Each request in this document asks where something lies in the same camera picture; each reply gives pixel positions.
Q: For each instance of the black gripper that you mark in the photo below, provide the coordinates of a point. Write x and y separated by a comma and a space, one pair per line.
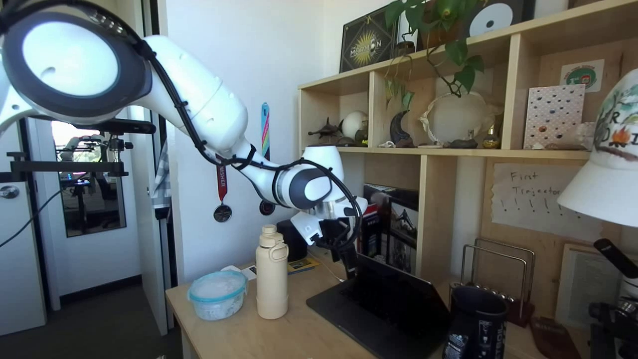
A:
337, 234

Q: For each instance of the grey MacBook laptop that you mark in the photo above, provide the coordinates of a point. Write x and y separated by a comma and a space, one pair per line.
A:
391, 300

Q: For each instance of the black spine book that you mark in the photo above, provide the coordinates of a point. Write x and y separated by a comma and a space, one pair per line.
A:
373, 234

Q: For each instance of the yellow notepad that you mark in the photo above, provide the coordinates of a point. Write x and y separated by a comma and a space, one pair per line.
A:
301, 266

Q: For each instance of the black framed picture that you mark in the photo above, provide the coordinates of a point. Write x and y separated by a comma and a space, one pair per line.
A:
401, 256

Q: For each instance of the black cylindrical speaker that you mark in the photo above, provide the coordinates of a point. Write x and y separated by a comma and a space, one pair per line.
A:
289, 248

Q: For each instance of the framed shark picture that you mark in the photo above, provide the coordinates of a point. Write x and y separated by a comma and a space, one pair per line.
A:
403, 224

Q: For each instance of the cream water bottle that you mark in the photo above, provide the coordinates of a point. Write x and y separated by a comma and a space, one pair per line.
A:
271, 280

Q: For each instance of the wooden shelf unit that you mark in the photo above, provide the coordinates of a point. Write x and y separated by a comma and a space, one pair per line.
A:
435, 200

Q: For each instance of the dark shark figurine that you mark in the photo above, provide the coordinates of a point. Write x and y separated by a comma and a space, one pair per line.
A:
327, 132

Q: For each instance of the medal on red ribbon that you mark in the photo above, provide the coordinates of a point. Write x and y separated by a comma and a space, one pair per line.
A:
222, 212

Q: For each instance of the plastic container with blue rim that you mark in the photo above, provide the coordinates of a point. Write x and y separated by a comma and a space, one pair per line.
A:
216, 296

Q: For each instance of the white ball ornament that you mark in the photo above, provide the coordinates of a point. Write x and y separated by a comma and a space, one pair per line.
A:
353, 124

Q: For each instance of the black mug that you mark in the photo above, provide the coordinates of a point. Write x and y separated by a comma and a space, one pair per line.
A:
475, 326

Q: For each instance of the dark crescent figurine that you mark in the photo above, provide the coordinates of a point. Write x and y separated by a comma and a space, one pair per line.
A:
399, 130

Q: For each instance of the medal on rainbow ribbon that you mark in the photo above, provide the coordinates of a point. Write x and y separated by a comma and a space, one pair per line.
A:
265, 130

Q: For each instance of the large white shell ornament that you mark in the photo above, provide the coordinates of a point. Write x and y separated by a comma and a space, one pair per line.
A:
455, 120

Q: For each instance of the small brass figurine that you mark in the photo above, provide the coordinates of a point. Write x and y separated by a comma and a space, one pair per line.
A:
491, 138

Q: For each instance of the handwritten paper note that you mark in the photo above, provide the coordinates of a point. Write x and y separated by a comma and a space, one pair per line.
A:
531, 200

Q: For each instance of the brown leather item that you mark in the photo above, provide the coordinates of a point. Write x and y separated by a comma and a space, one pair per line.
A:
553, 340

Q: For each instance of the dark framed picture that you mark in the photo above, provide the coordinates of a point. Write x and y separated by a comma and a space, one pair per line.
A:
365, 42

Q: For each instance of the green trailing plant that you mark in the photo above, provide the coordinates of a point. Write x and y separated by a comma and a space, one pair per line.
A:
459, 52

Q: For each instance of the white framed picture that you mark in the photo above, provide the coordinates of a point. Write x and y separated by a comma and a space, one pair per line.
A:
584, 282

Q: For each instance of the white dotted card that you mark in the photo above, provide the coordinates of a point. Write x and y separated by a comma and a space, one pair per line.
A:
553, 116

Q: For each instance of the black microscope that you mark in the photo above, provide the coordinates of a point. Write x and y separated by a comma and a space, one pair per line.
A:
614, 322

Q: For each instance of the white painted lamp shade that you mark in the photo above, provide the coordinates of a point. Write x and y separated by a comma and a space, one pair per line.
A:
610, 180

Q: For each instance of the black picture with white disc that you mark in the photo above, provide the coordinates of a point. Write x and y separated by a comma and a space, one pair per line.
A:
491, 19

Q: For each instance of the card with green drawing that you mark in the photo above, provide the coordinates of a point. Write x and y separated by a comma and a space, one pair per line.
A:
582, 74

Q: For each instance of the black camera rig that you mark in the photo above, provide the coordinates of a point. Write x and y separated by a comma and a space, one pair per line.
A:
106, 126

